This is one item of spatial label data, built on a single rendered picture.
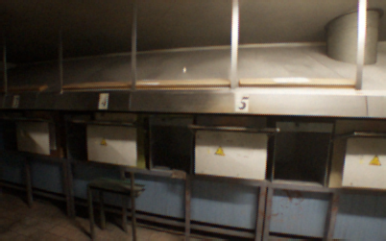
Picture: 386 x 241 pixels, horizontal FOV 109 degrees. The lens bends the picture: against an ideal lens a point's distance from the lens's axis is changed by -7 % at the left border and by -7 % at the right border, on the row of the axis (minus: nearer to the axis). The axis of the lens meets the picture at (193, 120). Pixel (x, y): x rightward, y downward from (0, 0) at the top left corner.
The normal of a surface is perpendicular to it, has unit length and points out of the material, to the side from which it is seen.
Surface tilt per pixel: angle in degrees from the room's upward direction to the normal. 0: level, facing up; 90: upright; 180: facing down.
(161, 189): 90
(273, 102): 80
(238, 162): 90
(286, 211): 90
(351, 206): 90
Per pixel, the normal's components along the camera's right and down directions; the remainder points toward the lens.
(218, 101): -0.20, -0.11
